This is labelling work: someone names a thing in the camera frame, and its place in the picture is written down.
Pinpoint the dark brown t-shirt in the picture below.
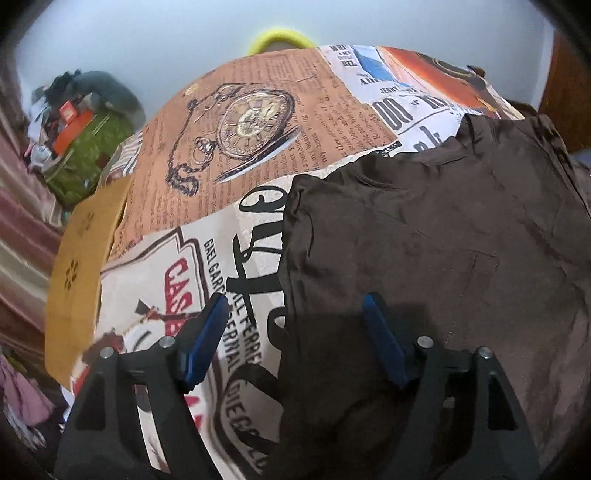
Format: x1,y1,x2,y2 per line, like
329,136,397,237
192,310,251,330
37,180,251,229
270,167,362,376
263,116,590,479

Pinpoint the pink cloth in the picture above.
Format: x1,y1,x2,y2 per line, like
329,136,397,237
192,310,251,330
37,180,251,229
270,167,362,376
1,355,55,426

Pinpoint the striped red beige curtain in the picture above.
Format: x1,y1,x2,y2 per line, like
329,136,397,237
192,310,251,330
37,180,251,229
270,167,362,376
1,60,62,357

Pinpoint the green patterned storage bag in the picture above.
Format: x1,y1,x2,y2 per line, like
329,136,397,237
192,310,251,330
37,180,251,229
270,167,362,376
42,110,133,208

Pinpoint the newspaper print bed sheet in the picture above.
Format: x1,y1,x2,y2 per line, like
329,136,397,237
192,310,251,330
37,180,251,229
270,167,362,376
58,44,519,479

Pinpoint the orange box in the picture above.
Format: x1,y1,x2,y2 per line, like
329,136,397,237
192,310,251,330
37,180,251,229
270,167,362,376
53,110,94,155

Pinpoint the pile of papers and clutter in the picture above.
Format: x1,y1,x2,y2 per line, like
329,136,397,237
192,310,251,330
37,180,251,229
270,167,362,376
25,70,81,172

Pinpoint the small red box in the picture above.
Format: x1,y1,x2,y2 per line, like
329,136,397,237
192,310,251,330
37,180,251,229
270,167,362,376
59,101,79,124

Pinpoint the brown wooden door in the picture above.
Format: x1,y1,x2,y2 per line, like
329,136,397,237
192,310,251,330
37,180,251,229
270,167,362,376
538,31,591,153

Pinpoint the yellow foam arch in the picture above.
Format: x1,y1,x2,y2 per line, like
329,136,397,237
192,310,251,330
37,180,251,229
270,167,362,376
247,27,317,56

